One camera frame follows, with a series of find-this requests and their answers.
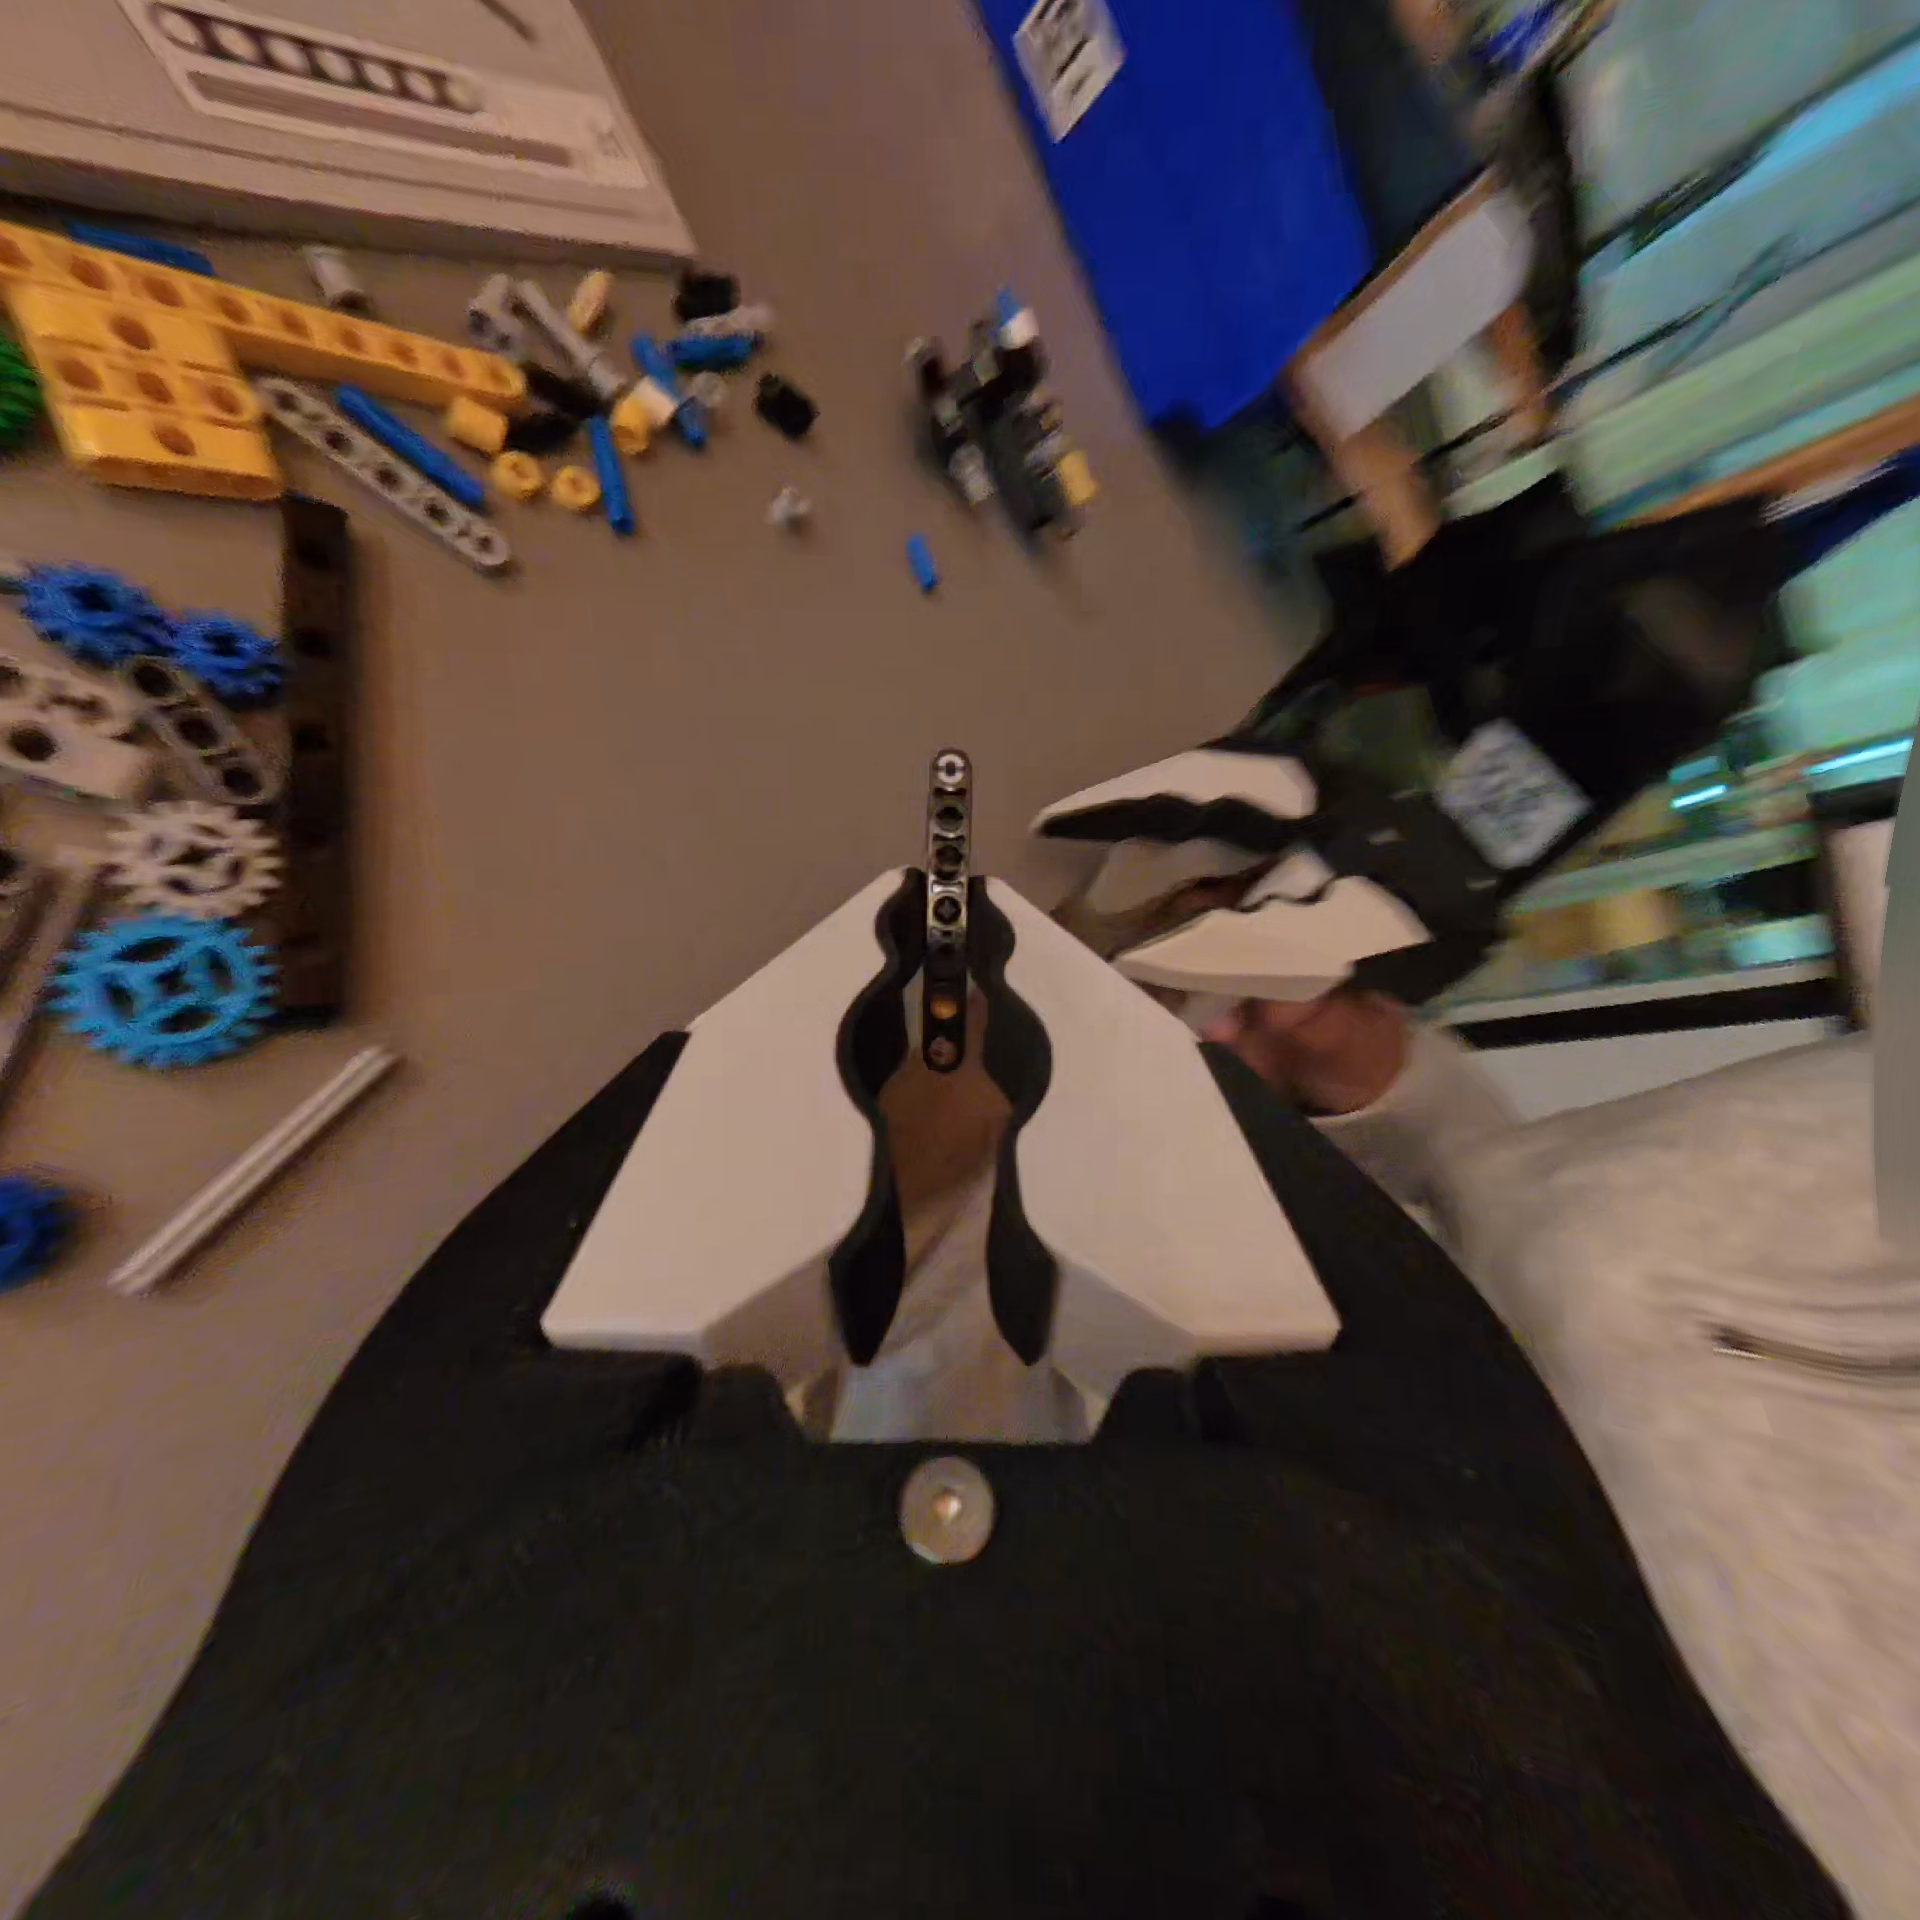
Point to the person's right forearm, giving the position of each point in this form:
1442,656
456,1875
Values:
1417,1117

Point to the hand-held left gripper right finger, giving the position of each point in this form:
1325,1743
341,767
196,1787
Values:
1170,1201

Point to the short grey lego beam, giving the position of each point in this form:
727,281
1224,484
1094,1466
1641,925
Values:
202,733

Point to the small black lego assembly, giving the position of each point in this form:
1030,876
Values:
1004,421

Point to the black lego connector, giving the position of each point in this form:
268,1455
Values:
786,404

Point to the long grey lego axle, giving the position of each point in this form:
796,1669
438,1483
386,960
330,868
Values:
254,1170

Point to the small grey lego bush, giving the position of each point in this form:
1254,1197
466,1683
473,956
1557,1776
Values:
791,508

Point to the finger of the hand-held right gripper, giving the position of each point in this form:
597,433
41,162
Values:
1200,779
1289,944

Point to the long black lego beam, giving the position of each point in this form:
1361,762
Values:
316,751

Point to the lego instruction booklet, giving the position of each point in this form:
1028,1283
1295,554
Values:
452,148

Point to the grey lego gear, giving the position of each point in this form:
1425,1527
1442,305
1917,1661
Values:
193,858

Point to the dark grey lego axle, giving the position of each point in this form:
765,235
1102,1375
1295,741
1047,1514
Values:
33,973

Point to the green lego gear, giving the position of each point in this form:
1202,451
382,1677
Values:
12,388

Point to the yellow lego beam assembly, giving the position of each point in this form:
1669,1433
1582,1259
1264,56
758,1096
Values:
135,375

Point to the person's right hand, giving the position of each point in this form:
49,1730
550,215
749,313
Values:
1319,1049

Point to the blue bin with white label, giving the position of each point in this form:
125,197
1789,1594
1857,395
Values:
1200,224

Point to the blue lego axle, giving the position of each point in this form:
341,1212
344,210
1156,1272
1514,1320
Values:
412,445

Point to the small blue lego gear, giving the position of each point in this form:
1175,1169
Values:
230,661
29,1229
93,613

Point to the grey lego pin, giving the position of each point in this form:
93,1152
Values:
336,277

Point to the thin black lego beam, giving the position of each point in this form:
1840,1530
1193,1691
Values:
950,840

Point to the large blue lego gear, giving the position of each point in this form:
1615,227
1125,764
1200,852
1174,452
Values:
162,989

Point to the pile of small lego pieces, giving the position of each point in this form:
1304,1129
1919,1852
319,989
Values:
615,388

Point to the blue lego pin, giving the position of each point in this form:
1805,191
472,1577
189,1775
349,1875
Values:
922,563

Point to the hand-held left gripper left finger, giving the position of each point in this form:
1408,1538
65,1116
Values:
704,1201

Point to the blue lego beam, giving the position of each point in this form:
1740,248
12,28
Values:
135,248

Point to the thin grey lego beam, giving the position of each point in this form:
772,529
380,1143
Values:
390,481

